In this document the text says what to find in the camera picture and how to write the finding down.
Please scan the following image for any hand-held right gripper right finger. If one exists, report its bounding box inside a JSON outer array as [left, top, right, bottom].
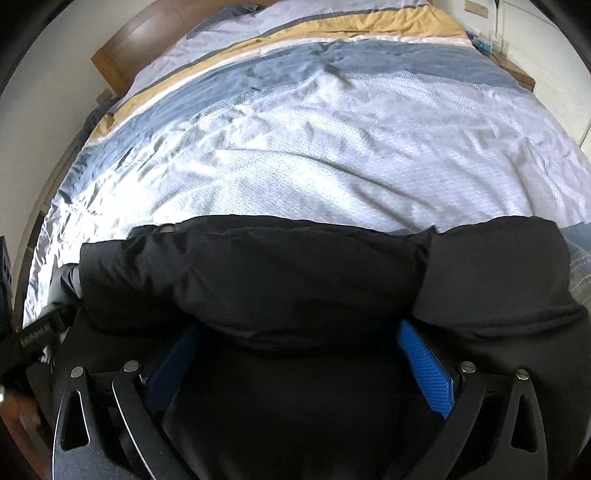
[[398, 319, 551, 480]]

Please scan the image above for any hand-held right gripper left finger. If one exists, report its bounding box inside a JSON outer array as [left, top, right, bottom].
[[52, 324, 208, 480]]

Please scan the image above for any black jacket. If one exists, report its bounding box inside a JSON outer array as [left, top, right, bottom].
[[46, 215, 591, 480]]

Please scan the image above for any dark blue crate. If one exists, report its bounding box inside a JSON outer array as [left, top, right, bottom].
[[0, 235, 16, 297]]

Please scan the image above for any striped bed quilt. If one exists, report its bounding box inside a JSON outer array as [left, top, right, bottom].
[[23, 0, 591, 324]]

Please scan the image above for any wooden headboard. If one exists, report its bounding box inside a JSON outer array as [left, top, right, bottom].
[[91, 0, 278, 99]]

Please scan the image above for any wooden nightstand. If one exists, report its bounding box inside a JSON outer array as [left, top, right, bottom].
[[488, 46, 536, 91]]

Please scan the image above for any white panelled wardrobe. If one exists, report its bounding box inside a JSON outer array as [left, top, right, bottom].
[[499, 0, 591, 151]]

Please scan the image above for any striped pillow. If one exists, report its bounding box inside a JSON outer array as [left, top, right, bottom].
[[185, 0, 435, 43]]

